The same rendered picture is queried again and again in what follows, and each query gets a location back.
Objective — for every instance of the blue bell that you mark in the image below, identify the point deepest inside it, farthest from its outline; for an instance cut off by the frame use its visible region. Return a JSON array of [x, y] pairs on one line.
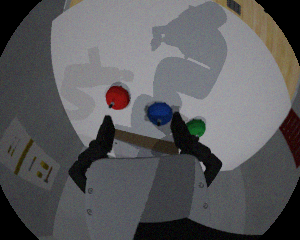
[[159, 113]]

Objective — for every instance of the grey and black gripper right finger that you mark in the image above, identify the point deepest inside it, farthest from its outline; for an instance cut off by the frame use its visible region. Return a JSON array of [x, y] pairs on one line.
[[189, 143]]

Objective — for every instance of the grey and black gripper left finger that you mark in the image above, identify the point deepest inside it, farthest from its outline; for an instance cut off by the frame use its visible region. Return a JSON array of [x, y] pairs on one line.
[[97, 149]]

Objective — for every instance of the red bell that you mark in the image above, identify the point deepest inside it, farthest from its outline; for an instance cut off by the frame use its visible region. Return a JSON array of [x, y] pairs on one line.
[[117, 98]]

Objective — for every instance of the green dome bell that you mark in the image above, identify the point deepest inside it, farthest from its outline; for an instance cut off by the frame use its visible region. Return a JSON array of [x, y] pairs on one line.
[[196, 127]]

